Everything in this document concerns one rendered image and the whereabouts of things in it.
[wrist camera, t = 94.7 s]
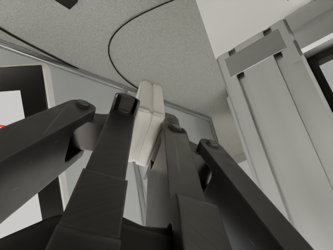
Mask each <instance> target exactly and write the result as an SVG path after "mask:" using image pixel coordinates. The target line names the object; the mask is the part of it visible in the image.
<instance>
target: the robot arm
mask: <svg viewBox="0 0 333 250"><path fill-rule="evenodd" d="M95 111H96V107H95V106H94V105H93V104H91V103H89V102H87V101H85V100H81V99H78V100H69V101H67V102H64V103H62V104H59V105H57V106H54V107H52V108H49V109H47V110H44V111H42V112H39V113H37V114H34V115H32V116H29V117H26V118H24V119H21V120H19V121H16V122H14V123H11V124H9V125H6V126H4V127H1V128H0V224H1V223H2V222H3V221H4V220H6V219H7V218H8V217H9V216H10V215H12V214H13V213H14V212H15V211H17V210H18V209H19V208H20V207H21V206H23V205H24V204H25V203H26V202H28V201H29V200H30V199H31V198H32V197H34V196H35V195H36V194H37V193H38V192H40V191H41V190H42V189H43V188H44V187H46V186H47V185H48V184H49V183H50V182H52V181H53V180H54V179H55V178H57V177H58V176H59V175H60V174H61V173H63V172H64V171H65V170H66V169H67V168H69V167H70V166H71V165H72V164H73V163H75V162H76V161H77V160H78V159H80V158H81V157H82V155H83V153H84V150H88V151H92V154H91V156H90V159H89V161H88V163H87V166H86V168H83V170H82V172H81V174H80V176H79V179H78V181H77V183H76V186H75V188H74V190H73V192H72V195H71V197H70V199H69V201H68V204H67V206H66V208H65V210H64V213H63V214H62V215H57V216H53V217H50V218H47V219H44V220H42V221H40V222H37V223H35V224H33V225H30V226H28V227H26V228H23V229H21V230H19V231H16V232H14V233H12V234H10V235H7V236H5V237H3V238H0V250H314V249H313V248H312V247H311V246H310V245H309V243H308V242H307V241H306V240H305V239H304V238H303V237H302V236H301V235H300V233H299V232H298V231H297V230H296V229H295V228H294V227H293V226H292V224H291V223H290V222H289V221H288V220H287V219H286V218H285V217H284V215H283V214H282V213H281V212H280V211H279V210H278V209H277V208H276V206H275V205H274V204H273V203H272V202H271V201H270V200H269V199H268V198H267V196H266V195H265V194H264V193H263V192H262V191H261V190H260V189H259V187H258V186H257V185H256V184H255V183H254V182H253V181H252V180H251V179H250V177H249V176H248V175H247V174H246V173H245V172H244V171H243V170H242V168H241V167H240V166H239V165H238V164H237V163H236V162H235V161H234V159H233V158H232V157H231V156H230V155H229V154H228V153H227V152H226V151H225V149H224V148H223V147H222V146H221V145H219V144H218V143H217V142H216V141H214V140H211V139H204V138H202V139H200V141H199V144H196V143H193V142H191V141H189V139H188V135H187V132H186V130H185V129H183V128H181V127H180V125H179V121H178V118H177V117H176V116H175V115H172V114H169V113H166V112H165V110H164V101H163V93H162V87H161V85H160V84H157V83H153V84H152V83H151V82H150V81H148V80H145V79H143V80H141V83H140V86H139V89H138V92H137V95H136V97H134V96H131V95H128V94H125V93H116V94H115V96H114V100H113V103H112V106H111V110H110V112H109V114H97V113H95ZM150 158H151V161H150ZM132 161H134V162H136V164H137V165H141V166H144V167H145V166H146V165H148V164H149V166H148V168H147V171H146V174H145V176H144V180H146V178H148V180H147V205H146V226H142V225H139V224H137V223H135V222H133V221H130V220H128V219H126V218H124V217H123V212H124V205H125V198H126V191H127V184H128V180H125V178H126V171H127V165H128V162H130V163H131V162H132ZM149 161H150V163H149Z"/></svg>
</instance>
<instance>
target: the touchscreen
mask: <svg viewBox="0 0 333 250"><path fill-rule="evenodd" d="M17 90H20V94H21V99H22V105H23V111H24V117H25V118H26V117H29V116H32V115H34V114H37V113H39V112H42V111H44V110H47V109H49V108H52V107H54V106H56V105H55V98H54V92H53V85H52V78H51V71H50V68H49V66H48V65H46V64H45V63H42V62H37V63H20V64H3V65H0V92H4V91H17ZM38 198H39V204H40V210H41V216H42V220H44V219H47V218H50V217H53V216H57V215H62V214H63V213H64V210H65V208H66V206H67V204H68V201H69V197H68V190H67V183H66V176H65V171H64V172H63V173H61V174H60V175H59V176H58V177H57V178H55V179H54V180H53V181H52V182H50V183H49V184H48V185H47V186H46V187H44V188H43V189H42V190H41V191H40V192H38Z"/></svg>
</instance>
